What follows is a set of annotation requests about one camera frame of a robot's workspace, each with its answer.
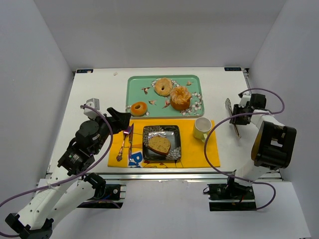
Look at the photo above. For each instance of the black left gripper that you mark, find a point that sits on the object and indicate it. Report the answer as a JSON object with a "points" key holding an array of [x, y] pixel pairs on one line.
{"points": [[113, 119]]}

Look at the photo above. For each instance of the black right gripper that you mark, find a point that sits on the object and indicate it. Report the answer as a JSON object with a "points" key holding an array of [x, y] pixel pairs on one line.
{"points": [[238, 114]]}

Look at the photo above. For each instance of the metal kitchen tongs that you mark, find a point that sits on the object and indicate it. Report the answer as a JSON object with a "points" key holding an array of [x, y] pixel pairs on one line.
{"points": [[228, 106]]}

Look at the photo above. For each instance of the sliced bread piece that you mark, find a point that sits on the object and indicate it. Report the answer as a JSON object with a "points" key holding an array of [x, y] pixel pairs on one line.
{"points": [[160, 145]]}

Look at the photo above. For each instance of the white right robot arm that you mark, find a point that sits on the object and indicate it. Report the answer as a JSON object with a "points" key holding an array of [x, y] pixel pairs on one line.
{"points": [[272, 148]]}

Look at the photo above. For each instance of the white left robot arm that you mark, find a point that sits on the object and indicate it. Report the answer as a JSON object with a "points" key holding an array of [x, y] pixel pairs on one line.
{"points": [[69, 185]]}

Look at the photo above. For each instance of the iridescent purple knife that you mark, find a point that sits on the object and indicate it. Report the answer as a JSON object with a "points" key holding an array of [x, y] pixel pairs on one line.
{"points": [[130, 142]]}

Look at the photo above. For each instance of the yellow printed placemat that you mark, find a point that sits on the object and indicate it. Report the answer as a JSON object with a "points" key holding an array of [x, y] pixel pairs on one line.
{"points": [[192, 149]]}

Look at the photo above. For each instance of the small orange donut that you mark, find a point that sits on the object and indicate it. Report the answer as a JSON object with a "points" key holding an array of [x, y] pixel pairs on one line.
{"points": [[138, 109]]}

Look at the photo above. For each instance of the iridescent purple fork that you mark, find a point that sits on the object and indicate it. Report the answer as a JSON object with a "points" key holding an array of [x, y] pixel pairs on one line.
{"points": [[125, 134]]}

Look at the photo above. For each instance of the light green mug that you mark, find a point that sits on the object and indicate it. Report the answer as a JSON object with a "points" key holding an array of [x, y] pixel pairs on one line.
{"points": [[202, 127]]}

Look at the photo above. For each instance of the green floral serving tray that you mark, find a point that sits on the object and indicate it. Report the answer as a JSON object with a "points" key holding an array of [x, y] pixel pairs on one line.
{"points": [[141, 89]]}

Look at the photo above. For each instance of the blue corner label right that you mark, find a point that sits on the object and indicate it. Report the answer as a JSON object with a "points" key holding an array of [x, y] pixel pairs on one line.
{"points": [[232, 69]]}

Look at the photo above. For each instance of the blue corner label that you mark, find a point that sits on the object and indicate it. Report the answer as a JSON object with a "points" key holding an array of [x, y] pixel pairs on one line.
{"points": [[84, 71], [232, 69]]}

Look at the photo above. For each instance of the black floral square plate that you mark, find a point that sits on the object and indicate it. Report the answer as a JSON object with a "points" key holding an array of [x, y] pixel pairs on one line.
{"points": [[171, 133]]}

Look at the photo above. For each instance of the tall sugared bundt cake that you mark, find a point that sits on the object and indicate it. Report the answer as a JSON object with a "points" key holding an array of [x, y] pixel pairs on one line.
{"points": [[180, 98]]}

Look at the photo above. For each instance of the blue corner label left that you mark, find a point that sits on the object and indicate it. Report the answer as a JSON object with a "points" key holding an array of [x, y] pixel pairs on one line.
{"points": [[84, 71]]}

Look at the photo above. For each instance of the glazed bagel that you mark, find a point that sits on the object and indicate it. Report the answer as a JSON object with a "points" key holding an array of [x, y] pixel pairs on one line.
{"points": [[163, 86]]}

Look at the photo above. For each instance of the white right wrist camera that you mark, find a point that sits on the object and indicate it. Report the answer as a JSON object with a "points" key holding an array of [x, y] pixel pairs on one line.
{"points": [[244, 99]]}

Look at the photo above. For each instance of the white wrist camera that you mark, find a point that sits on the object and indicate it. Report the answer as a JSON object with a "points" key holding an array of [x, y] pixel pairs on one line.
{"points": [[92, 105], [244, 99]]}

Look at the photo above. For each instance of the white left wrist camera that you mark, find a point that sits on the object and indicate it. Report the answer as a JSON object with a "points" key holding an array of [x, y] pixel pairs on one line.
{"points": [[92, 105]]}

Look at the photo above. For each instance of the aluminium table front rail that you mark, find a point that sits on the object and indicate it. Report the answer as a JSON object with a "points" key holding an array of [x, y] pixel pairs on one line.
{"points": [[201, 176]]}

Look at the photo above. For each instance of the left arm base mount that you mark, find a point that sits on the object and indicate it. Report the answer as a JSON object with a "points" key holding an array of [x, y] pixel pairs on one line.
{"points": [[106, 195]]}

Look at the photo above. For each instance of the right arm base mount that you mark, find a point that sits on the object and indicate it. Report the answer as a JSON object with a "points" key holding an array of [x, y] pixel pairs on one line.
{"points": [[222, 200]]}

